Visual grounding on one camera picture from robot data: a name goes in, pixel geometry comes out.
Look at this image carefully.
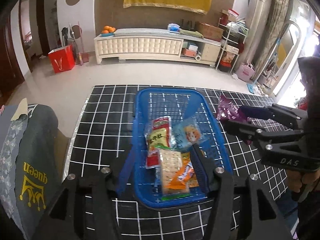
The blue plastic basket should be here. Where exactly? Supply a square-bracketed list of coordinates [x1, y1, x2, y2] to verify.
[130, 88, 233, 210]

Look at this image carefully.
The blue tissue box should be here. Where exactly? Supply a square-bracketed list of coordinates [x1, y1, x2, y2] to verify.
[167, 23, 180, 33]

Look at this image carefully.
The standing air conditioner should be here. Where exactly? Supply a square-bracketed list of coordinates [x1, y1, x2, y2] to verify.
[237, 0, 272, 63]

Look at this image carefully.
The dark queen print garment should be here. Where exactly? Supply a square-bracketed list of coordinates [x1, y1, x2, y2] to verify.
[15, 105, 60, 239]

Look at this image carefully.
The person's right hand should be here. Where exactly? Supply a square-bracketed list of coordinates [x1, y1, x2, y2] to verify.
[286, 170, 320, 193]

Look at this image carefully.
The orange snack packet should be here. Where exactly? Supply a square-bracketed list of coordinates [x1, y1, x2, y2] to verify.
[166, 160, 197, 190]

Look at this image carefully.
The white television cabinet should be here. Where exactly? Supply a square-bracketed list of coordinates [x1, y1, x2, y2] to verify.
[94, 28, 221, 66]

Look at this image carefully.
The red white snack packet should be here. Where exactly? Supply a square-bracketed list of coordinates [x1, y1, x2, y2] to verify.
[144, 116, 172, 169]

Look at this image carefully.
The light blue cartoon snack packet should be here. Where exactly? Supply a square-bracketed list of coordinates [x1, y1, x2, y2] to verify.
[173, 116, 208, 151]

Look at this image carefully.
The cracker packet clear wrapper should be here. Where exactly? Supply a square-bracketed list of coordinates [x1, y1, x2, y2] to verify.
[157, 147, 190, 196]

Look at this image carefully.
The pink tote bag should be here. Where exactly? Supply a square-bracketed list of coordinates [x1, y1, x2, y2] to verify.
[235, 63, 255, 82]

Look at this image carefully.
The red paper bag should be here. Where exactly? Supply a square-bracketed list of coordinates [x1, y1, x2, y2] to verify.
[48, 44, 75, 74]

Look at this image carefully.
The white metal shelf rack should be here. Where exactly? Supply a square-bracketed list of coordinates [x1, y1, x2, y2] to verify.
[216, 9, 249, 73]

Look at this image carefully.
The grey lace blanket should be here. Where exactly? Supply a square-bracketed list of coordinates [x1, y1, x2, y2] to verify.
[1, 105, 28, 220]

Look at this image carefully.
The plate of oranges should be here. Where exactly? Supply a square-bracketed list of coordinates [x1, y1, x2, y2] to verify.
[101, 25, 116, 37]

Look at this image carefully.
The purple snack packet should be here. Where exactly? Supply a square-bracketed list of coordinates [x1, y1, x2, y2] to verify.
[216, 94, 252, 145]

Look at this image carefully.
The cardboard box on cabinet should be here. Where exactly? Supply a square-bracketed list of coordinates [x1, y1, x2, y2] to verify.
[195, 22, 224, 42]

